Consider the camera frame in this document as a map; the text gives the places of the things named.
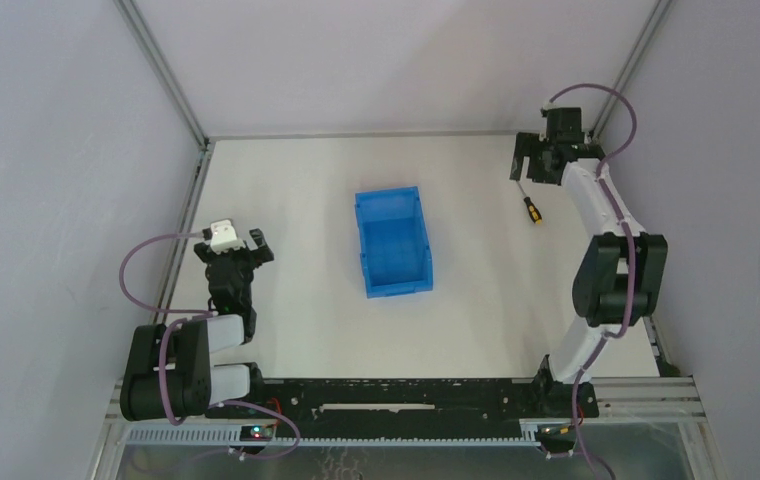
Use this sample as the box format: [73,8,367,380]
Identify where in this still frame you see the black yellow screwdriver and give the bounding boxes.
[516,182,542,225]

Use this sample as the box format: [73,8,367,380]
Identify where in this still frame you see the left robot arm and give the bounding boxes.
[119,220,274,425]

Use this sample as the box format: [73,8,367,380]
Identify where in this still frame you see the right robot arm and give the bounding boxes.
[509,105,668,394]

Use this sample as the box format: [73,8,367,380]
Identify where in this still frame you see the blue plastic bin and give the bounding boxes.
[354,186,434,298]

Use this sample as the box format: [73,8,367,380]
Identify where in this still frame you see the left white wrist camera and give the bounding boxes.
[202,219,247,254]

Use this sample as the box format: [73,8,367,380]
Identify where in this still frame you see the back aluminium frame rail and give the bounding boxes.
[207,129,544,144]

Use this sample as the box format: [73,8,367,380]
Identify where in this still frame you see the aluminium frame rail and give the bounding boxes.
[588,0,683,379]
[112,0,213,310]
[207,129,544,144]

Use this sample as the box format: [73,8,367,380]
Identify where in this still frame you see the grey slotted cable duct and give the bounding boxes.
[126,424,541,447]

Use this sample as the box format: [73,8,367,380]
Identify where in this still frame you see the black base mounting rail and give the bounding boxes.
[207,377,600,441]

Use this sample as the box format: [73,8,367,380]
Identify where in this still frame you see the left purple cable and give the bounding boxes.
[118,231,302,461]

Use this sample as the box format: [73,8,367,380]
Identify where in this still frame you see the purple cable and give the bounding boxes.
[540,82,640,480]
[118,231,302,461]

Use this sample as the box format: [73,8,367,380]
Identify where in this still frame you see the left aluminium frame rail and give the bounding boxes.
[112,0,213,310]

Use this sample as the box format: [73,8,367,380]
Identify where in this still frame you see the right aluminium frame rail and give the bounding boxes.
[588,0,683,379]

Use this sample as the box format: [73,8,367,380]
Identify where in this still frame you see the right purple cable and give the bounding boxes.
[540,82,640,480]

